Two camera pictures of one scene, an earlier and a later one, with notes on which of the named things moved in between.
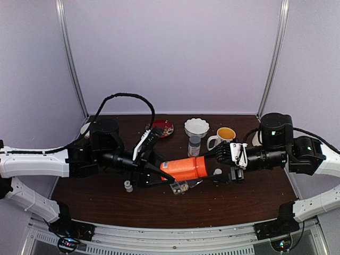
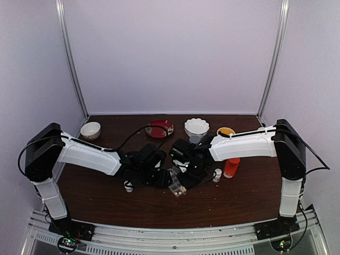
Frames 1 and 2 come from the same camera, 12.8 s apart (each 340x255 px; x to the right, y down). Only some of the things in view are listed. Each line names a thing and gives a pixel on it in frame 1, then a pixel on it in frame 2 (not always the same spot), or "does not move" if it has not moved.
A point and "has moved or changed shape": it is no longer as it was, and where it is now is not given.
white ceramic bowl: (87, 135) does not move
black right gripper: (230, 178) to (188, 184)
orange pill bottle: (186, 168) has moved or changed shape
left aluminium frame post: (60, 8) does not move
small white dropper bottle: (128, 186) does not move
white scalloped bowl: (196, 127) does not move
